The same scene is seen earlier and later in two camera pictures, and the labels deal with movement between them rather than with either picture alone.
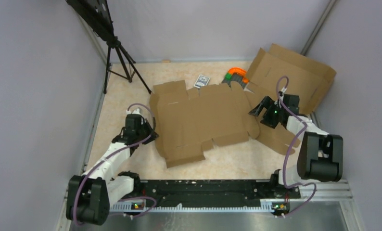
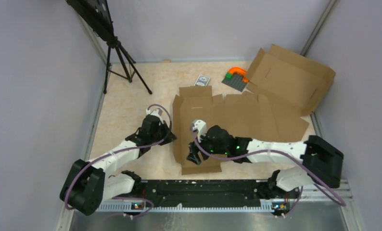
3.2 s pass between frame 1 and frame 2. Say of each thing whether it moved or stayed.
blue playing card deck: stayed
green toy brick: stayed
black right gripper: moved
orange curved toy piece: stayed
